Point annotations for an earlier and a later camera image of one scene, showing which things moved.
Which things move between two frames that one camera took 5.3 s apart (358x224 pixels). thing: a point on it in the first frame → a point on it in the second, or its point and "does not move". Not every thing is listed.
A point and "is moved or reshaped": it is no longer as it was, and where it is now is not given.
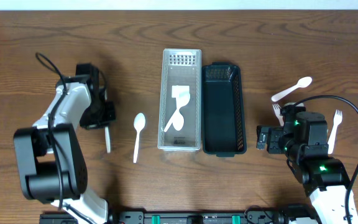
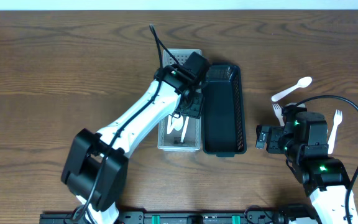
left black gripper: (110, 116) → (196, 109)
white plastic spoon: (107, 133) is moved or reshaped
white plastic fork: (277, 112) does not move
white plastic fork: (337, 121) does not move
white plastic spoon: (303, 83) does not move
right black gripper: (275, 133) does not move
